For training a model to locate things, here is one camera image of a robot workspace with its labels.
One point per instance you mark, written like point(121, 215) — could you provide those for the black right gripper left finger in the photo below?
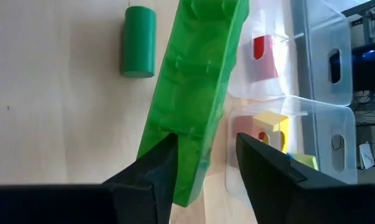
point(143, 186)

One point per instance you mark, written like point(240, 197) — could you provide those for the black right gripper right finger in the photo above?
point(274, 193)

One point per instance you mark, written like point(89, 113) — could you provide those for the blue arch block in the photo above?
point(289, 155)

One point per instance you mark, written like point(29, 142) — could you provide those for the light green arch block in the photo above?
point(305, 160)

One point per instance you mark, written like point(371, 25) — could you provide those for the yellow arch block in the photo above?
point(271, 123)

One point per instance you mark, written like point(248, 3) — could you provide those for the green long studded brick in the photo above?
point(193, 77)

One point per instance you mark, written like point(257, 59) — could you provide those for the red cylinder block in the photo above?
point(263, 67)

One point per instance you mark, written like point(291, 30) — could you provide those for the green cylinder block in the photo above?
point(139, 40)

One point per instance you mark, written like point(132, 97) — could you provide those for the small clear plastic bin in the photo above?
point(324, 124)
point(314, 31)

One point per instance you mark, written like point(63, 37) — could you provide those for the black monitor blue glow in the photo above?
point(369, 65)

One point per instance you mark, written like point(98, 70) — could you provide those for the dark shelf board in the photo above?
point(364, 8)

